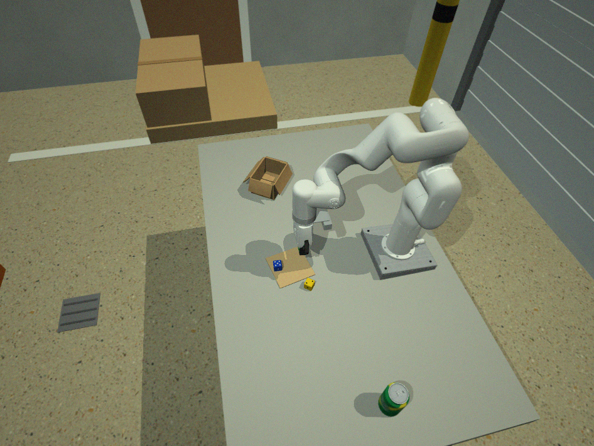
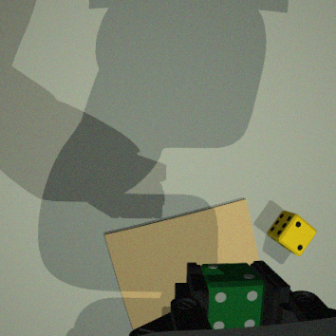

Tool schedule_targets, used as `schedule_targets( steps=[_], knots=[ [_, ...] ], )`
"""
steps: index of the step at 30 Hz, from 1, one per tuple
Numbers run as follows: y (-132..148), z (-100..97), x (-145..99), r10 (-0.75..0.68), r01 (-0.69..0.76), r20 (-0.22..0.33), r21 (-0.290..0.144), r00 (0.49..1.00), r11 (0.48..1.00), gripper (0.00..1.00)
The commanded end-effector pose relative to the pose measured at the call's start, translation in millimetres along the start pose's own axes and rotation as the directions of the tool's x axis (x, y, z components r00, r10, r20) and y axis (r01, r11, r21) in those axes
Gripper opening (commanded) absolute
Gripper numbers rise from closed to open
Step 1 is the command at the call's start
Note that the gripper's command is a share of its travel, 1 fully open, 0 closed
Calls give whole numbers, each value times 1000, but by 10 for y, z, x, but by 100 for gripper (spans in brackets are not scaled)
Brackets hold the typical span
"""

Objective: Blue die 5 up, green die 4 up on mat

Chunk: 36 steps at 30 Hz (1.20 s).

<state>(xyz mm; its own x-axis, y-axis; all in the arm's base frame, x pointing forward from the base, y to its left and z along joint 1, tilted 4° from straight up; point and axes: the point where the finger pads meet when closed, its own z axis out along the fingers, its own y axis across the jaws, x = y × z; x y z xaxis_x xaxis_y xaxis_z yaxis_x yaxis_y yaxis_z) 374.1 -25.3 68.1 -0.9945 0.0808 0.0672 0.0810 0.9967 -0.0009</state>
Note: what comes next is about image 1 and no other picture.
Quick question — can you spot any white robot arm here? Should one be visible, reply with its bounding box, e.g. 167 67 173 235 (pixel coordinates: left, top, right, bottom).
293 98 469 260

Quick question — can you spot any tan square mat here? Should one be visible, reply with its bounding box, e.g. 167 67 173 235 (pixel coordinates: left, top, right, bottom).
266 247 315 288

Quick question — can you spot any brown cardboard box with flaps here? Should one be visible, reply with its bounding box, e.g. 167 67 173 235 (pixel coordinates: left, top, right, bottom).
243 156 293 200

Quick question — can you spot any yellow die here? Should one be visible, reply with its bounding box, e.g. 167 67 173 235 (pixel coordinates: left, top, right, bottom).
304 278 315 291

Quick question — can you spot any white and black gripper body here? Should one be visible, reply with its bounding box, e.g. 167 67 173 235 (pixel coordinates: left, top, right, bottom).
293 221 313 248

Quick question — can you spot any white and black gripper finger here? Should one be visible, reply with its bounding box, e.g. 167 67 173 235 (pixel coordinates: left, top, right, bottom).
300 240 309 255

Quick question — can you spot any green drink can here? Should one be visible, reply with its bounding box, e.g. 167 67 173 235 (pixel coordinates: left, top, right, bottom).
378 383 409 416

